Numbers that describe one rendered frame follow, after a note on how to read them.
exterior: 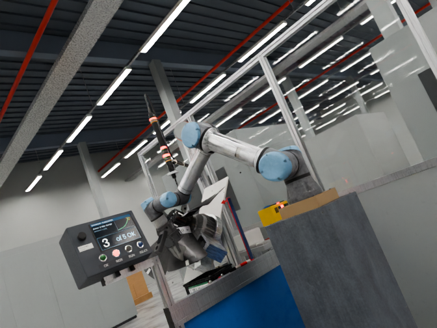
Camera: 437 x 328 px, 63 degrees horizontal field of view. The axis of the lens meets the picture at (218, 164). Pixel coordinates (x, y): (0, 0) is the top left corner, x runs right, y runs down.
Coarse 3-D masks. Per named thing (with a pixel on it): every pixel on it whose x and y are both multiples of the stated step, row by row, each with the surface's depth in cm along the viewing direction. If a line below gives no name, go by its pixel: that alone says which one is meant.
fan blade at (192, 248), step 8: (184, 240) 195; (192, 240) 195; (192, 248) 190; (200, 248) 189; (184, 256) 186; (192, 256) 185; (200, 256) 183; (168, 264) 186; (176, 264) 184; (184, 264) 182
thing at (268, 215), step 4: (276, 204) 195; (280, 204) 197; (264, 208) 194; (268, 208) 192; (272, 208) 191; (260, 212) 196; (264, 212) 194; (268, 212) 192; (272, 212) 190; (260, 216) 196; (264, 216) 194; (268, 216) 192; (272, 216) 190; (276, 216) 191; (280, 216) 193; (264, 220) 195; (268, 220) 193; (272, 220) 191; (276, 220) 189; (264, 224) 195; (268, 224) 193
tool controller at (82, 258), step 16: (80, 224) 124; (96, 224) 127; (112, 224) 130; (128, 224) 134; (64, 240) 122; (80, 240) 120; (96, 240) 123; (112, 240) 126; (128, 240) 129; (144, 240) 133; (64, 256) 124; (80, 256) 117; (96, 256) 120; (112, 256) 122; (128, 256) 126; (144, 256) 131; (80, 272) 117; (96, 272) 116; (112, 272) 124; (80, 288) 120
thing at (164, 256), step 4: (152, 248) 212; (164, 248) 209; (164, 252) 208; (168, 252) 208; (152, 256) 210; (160, 256) 208; (164, 256) 208; (168, 256) 207; (160, 260) 208; (164, 260) 207; (164, 264) 206; (148, 268) 209; (164, 268) 206; (164, 272) 205; (152, 276) 206
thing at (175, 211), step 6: (174, 210) 209; (168, 216) 212; (174, 216) 206; (180, 216) 206; (192, 216) 212; (174, 222) 203; (180, 222) 205; (186, 222) 207; (192, 222) 208; (192, 228) 207
